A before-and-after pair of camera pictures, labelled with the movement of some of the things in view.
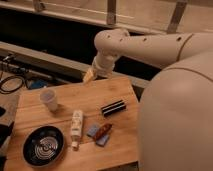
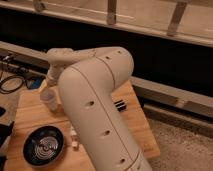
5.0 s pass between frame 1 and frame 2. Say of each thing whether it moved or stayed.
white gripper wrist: moved
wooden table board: stayed
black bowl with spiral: stayed
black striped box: stayed
